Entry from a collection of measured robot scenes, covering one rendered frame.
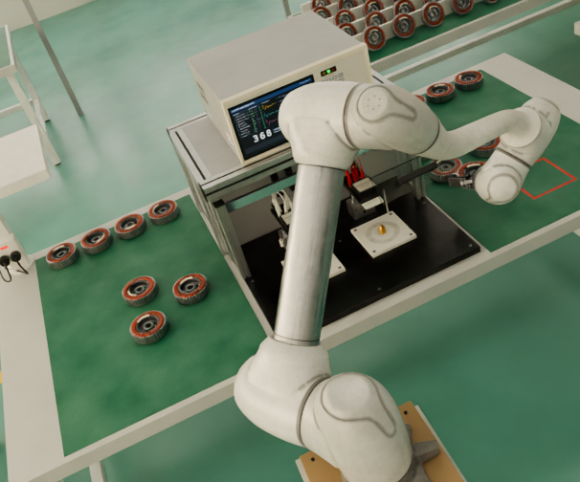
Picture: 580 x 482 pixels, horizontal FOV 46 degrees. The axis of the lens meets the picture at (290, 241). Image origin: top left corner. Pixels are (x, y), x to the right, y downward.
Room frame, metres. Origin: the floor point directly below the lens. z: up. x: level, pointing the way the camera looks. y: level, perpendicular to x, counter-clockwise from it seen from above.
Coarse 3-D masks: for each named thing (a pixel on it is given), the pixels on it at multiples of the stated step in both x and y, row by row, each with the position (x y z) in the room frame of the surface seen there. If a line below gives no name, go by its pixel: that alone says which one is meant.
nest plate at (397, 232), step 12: (384, 216) 1.68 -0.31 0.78; (396, 216) 1.66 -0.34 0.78; (360, 228) 1.66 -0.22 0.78; (372, 228) 1.64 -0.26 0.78; (396, 228) 1.61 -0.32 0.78; (408, 228) 1.59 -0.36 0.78; (360, 240) 1.60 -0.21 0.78; (372, 240) 1.58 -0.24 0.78; (384, 240) 1.57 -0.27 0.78; (396, 240) 1.55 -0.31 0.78; (408, 240) 1.54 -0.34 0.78; (372, 252) 1.53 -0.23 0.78
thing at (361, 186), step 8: (352, 176) 1.77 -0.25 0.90; (360, 176) 1.76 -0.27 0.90; (344, 184) 1.75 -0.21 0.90; (352, 184) 1.70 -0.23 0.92; (360, 184) 1.69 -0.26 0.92; (368, 184) 1.68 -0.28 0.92; (352, 192) 1.69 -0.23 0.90; (360, 192) 1.65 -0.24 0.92; (368, 192) 1.65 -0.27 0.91; (352, 200) 1.74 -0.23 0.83; (360, 200) 1.64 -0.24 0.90; (368, 200) 1.65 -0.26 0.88; (376, 200) 1.64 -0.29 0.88
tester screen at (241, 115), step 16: (304, 80) 1.71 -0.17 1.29; (272, 96) 1.69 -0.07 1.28; (240, 112) 1.68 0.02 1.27; (256, 112) 1.68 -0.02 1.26; (272, 112) 1.69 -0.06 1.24; (240, 128) 1.67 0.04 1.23; (256, 128) 1.68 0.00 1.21; (272, 128) 1.69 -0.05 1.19; (256, 144) 1.68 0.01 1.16; (272, 144) 1.69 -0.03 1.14
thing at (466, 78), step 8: (464, 72) 2.41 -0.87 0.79; (472, 72) 2.39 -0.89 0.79; (456, 80) 2.36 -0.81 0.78; (464, 80) 2.36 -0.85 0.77; (472, 80) 2.33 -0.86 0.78; (480, 80) 2.32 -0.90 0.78; (432, 88) 2.36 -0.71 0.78; (440, 88) 2.37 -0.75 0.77; (448, 88) 2.33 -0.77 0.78; (456, 88) 2.36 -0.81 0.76; (464, 88) 2.32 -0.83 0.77; (472, 88) 2.31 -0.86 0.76; (416, 96) 2.34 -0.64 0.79; (432, 96) 2.31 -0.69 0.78; (440, 96) 2.29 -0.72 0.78; (448, 96) 2.28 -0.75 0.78
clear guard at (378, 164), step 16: (368, 160) 1.58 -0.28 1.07; (384, 160) 1.56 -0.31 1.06; (400, 160) 1.54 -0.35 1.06; (416, 160) 1.52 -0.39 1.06; (432, 160) 1.52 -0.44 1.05; (448, 160) 1.51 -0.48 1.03; (368, 176) 1.51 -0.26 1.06; (384, 176) 1.50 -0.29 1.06; (400, 176) 1.49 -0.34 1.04; (432, 176) 1.49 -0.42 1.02; (384, 192) 1.47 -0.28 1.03; (400, 192) 1.46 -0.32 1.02
